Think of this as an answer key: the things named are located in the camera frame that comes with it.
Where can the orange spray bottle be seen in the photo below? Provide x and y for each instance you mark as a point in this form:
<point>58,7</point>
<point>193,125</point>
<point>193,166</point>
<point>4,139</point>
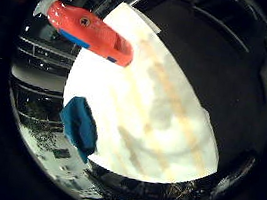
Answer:
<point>89,32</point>

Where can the blue cloth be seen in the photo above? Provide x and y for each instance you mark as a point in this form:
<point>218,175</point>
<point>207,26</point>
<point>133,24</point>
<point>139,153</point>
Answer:
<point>79,127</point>

